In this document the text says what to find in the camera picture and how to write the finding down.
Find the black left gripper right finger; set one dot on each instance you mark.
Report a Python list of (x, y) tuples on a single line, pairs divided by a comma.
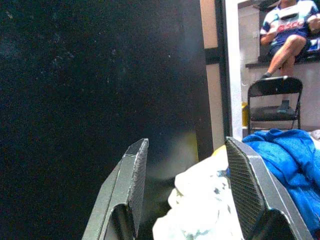
[(260, 190)]

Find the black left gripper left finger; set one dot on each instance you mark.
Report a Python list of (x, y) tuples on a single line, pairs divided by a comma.
[(125, 190)]

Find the blue garment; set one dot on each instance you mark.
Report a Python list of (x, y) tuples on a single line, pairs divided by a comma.
[(287, 160)]

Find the white patterned cloth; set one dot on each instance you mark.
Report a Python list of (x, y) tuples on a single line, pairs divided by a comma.
[(200, 200)]

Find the dark teal item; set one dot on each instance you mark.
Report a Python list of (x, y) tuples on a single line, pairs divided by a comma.
[(284, 104)]

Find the black folding chair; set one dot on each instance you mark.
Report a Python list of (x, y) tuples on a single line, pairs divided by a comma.
[(272, 87)]

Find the black appliance side panel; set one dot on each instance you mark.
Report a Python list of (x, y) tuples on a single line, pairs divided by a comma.
[(75, 75)]

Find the person in striped jersey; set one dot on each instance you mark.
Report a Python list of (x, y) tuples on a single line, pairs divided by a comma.
[(290, 22)]

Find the white door frame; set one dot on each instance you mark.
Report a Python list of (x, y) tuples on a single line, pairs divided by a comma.
[(233, 75)]

